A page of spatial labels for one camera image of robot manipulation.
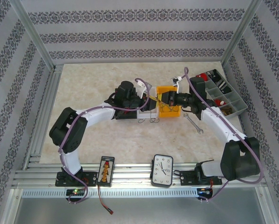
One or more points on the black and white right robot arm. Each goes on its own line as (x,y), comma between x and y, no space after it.
(237,163)

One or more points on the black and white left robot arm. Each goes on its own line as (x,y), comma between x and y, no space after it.
(66,137)

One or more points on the white plastic bin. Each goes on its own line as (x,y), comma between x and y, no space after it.
(146,114)

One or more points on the yellow plastic bin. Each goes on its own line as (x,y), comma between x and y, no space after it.
(174,113)

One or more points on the black plastic bin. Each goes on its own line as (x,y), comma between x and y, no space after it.
(127,116)

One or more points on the black and white striped socks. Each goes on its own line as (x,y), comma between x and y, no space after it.
(219,82)

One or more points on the silver open-end wrench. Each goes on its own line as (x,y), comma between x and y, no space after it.
(193,123)

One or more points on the brown crumpled item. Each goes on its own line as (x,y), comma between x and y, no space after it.
(226,110)

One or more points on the grey compartment organizer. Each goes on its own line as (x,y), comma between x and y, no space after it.
(237,105)

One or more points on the black-framed white analog clock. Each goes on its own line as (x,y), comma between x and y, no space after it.
(162,170)

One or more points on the black battery pack orange print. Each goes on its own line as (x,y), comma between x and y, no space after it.
(105,171)

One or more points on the small black circuit board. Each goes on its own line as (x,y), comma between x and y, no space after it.
(204,191)

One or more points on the red battery lead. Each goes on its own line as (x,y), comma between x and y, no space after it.
(101,198)

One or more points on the grey metal shelf panel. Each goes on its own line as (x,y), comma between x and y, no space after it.
(153,210)

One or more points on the small circuit board green light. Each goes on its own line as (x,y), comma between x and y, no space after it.
(75,192)

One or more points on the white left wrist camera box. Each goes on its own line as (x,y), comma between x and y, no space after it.
(142,92)

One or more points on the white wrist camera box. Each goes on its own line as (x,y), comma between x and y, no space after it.
(142,92)
(176,80)

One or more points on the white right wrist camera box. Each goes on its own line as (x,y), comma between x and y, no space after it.
(176,80)

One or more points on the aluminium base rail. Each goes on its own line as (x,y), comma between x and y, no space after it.
(134,177)

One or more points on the aluminium corner post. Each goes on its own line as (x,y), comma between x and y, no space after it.
(31,30)
(241,32)

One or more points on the aluminium side rail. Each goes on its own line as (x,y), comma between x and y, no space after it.
(52,93)

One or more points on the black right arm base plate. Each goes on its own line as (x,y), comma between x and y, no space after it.
(188,178)

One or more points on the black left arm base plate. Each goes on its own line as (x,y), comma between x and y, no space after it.
(92,178)

